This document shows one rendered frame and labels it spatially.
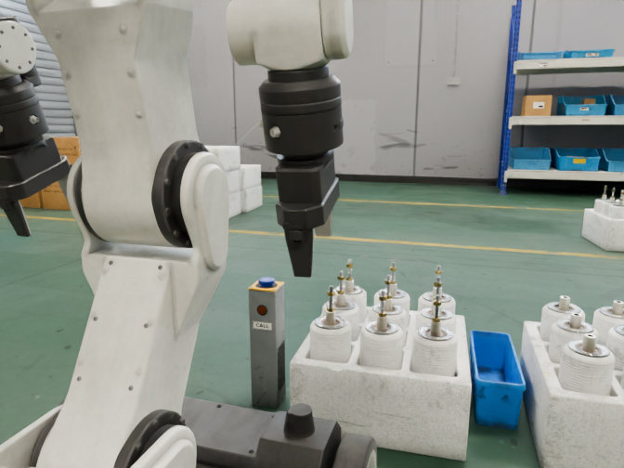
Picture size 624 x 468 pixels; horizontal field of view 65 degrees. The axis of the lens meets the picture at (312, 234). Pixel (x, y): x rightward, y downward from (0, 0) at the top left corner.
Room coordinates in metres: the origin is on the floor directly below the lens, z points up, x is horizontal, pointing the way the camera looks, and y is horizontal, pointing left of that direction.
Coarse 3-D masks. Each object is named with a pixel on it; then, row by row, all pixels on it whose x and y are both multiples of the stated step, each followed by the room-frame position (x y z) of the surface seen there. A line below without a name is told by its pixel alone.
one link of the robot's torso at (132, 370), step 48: (192, 192) 0.59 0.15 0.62; (96, 240) 0.66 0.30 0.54; (192, 240) 0.60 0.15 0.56; (96, 288) 0.64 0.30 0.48; (144, 288) 0.59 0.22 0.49; (192, 288) 0.59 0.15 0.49; (96, 336) 0.58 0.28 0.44; (144, 336) 0.56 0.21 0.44; (192, 336) 0.64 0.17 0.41; (96, 384) 0.54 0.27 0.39; (144, 384) 0.54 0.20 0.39; (48, 432) 0.52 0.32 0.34; (96, 432) 0.51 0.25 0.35; (144, 432) 0.51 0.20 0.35
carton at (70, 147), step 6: (54, 138) 4.25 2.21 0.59; (60, 138) 4.23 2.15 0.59; (66, 138) 4.22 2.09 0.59; (72, 138) 4.20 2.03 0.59; (78, 138) 4.19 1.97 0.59; (60, 144) 4.24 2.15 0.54; (66, 144) 4.22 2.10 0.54; (72, 144) 4.20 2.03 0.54; (78, 144) 4.19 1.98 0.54; (60, 150) 4.24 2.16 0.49; (66, 150) 4.22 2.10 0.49; (72, 150) 4.21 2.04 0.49; (78, 150) 4.19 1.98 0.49; (66, 156) 4.22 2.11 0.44; (72, 156) 4.21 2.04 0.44; (78, 156) 4.19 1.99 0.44; (72, 162) 4.21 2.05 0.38
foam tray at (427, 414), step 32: (352, 352) 1.06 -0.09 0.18; (320, 384) 0.98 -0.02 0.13; (352, 384) 0.97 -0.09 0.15; (384, 384) 0.95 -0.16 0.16; (416, 384) 0.93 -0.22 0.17; (448, 384) 0.91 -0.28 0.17; (320, 416) 0.98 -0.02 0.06; (352, 416) 0.97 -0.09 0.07; (384, 416) 0.95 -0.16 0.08; (416, 416) 0.93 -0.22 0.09; (448, 416) 0.91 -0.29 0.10; (416, 448) 0.93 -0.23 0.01; (448, 448) 0.91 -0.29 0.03
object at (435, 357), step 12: (420, 336) 0.98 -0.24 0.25; (456, 336) 0.99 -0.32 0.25; (420, 348) 0.97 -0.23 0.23; (432, 348) 0.95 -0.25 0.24; (444, 348) 0.95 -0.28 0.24; (456, 348) 0.97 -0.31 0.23; (420, 360) 0.97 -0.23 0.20; (432, 360) 0.95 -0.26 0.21; (444, 360) 0.95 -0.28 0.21; (456, 360) 0.98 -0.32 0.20; (420, 372) 0.97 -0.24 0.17; (432, 372) 0.95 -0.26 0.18; (444, 372) 0.95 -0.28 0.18
